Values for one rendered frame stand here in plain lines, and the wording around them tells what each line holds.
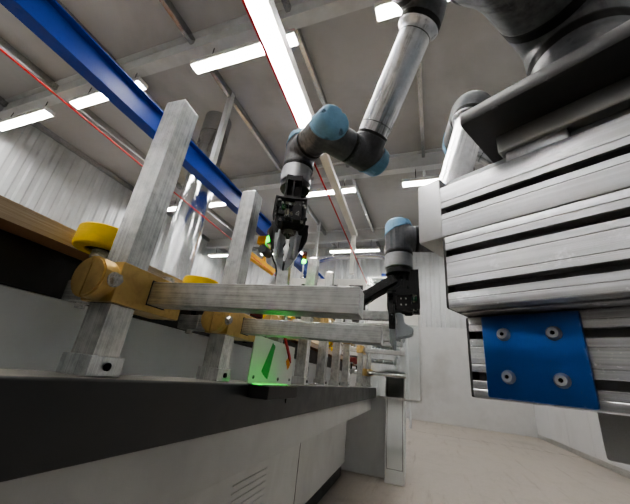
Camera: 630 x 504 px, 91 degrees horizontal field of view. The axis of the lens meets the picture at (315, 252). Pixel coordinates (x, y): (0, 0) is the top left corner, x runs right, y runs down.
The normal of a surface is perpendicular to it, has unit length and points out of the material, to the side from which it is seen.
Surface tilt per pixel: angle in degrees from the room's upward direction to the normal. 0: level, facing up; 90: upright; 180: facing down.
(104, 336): 90
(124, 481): 90
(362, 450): 90
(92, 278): 90
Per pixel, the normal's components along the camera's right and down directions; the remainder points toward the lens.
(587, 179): -0.76, -0.32
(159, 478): 0.95, -0.01
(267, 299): -0.28, -0.39
